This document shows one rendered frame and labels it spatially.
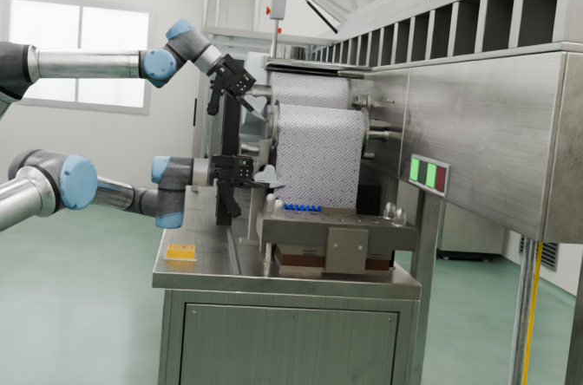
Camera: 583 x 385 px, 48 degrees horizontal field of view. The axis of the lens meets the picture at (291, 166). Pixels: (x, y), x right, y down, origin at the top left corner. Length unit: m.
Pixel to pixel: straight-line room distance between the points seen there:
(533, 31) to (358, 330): 0.84
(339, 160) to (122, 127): 5.70
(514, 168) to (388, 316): 0.65
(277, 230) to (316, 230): 0.10
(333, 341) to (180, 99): 5.87
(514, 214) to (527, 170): 0.08
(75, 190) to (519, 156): 0.89
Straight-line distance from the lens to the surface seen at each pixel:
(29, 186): 1.44
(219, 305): 1.62
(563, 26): 1.12
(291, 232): 1.65
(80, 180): 1.48
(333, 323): 1.67
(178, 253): 1.71
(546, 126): 1.11
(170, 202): 1.78
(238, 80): 1.84
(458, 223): 6.11
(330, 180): 1.84
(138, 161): 7.43
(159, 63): 1.70
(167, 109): 7.37
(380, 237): 1.70
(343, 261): 1.67
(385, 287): 1.67
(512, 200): 1.19
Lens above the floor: 1.33
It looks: 6 degrees down
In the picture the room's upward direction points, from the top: 5 degrees clockwise
